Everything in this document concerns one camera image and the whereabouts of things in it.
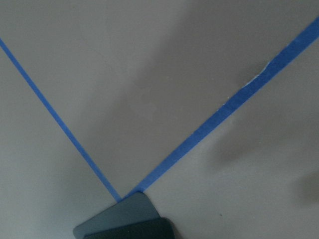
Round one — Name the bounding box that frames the black mouse pad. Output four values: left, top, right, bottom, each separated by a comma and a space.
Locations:
73, 192, 176, 239

